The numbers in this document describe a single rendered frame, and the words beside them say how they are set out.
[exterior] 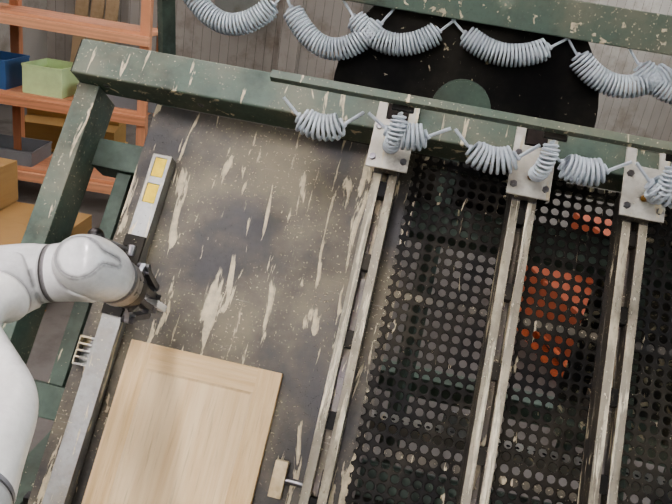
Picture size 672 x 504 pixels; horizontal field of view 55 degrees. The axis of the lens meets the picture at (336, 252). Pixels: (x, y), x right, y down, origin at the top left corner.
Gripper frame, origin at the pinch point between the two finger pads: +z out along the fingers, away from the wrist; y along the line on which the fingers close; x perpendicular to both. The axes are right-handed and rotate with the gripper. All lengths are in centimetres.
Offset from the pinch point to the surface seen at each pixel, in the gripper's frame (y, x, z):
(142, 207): 24.1, 14.2, 10.6
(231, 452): -27.3, -22.1, 13.5
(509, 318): 15, -77, 8
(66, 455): -36.1, 13.8, 11.2
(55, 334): -2, 139, 237
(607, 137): 53, -88, -12
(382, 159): 46, -42, 4
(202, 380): -13.3, -11.4, 13.1
